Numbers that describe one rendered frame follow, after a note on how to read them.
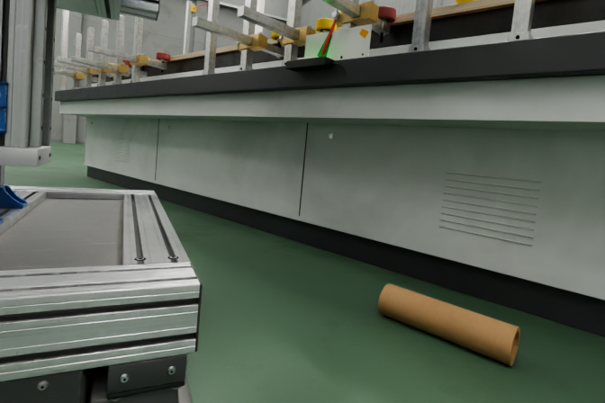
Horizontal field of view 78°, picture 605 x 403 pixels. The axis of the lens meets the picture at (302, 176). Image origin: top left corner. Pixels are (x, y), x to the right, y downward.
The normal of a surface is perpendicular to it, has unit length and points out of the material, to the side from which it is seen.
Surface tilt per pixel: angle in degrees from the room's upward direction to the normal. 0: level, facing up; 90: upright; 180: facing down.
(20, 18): 90
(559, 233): 90
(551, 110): 90
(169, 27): 90
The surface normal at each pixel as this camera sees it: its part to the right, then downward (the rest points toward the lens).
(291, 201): -0.65, 0.00
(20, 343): 0.43, 0.11
